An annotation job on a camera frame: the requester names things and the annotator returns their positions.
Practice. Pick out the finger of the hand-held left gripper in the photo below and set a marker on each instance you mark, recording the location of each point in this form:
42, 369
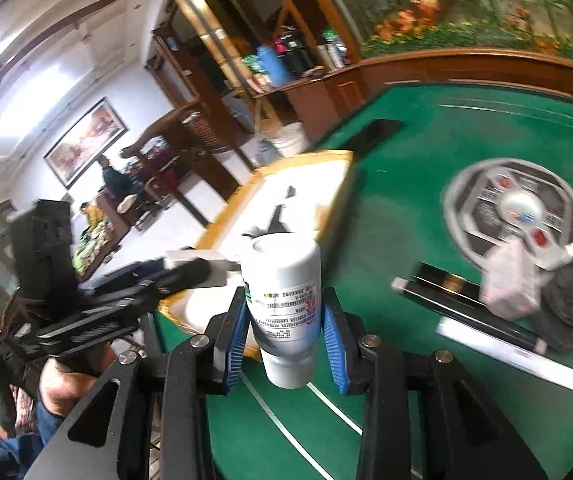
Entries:
184, 275

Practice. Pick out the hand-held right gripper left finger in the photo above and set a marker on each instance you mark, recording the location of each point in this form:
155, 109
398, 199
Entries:
231, 347

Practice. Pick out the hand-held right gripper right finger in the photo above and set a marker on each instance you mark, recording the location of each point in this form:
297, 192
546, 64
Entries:
334, 347

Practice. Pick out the white medicine bottle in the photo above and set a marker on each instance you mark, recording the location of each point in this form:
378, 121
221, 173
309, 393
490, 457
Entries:
281, 280

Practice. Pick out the yellow-rimmed white tray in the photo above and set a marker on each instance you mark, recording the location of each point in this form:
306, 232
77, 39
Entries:
316, 158

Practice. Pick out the person's left hand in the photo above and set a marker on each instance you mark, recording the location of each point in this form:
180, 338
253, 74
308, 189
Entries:
66, 390

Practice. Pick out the long black box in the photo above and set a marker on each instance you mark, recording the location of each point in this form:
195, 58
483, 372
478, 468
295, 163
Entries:
466, 305

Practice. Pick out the person's legs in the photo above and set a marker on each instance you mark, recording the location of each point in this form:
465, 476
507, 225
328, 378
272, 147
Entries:
11, 450

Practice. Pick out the white bucket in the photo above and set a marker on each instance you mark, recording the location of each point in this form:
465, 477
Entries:
289, 140

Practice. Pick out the long white box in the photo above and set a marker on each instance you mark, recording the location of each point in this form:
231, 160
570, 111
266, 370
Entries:
516, 356

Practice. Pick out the clear plastic bag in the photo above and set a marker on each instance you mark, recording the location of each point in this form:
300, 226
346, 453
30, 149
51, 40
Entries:
509, 280

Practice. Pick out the grey table control panel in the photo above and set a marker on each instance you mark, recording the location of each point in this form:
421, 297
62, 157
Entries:
486, 205

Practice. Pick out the black rectangular table panel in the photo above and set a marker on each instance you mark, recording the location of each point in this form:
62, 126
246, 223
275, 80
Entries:
376, 137

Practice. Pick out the blue thermos jug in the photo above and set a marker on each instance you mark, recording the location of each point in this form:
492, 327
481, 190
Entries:
274, 67

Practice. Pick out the black pouch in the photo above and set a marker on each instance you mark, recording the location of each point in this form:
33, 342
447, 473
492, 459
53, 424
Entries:
569, 305

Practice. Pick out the black thermos kettle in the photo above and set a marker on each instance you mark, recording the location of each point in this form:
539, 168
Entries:
294, 55

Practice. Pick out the green white bottles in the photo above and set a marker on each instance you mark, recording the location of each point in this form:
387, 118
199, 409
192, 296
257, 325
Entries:
335, 49

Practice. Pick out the artificial flower display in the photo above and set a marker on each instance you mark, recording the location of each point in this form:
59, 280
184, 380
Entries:
466, 10

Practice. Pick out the framed wall painting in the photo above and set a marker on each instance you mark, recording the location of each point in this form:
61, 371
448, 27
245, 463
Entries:
86, 142

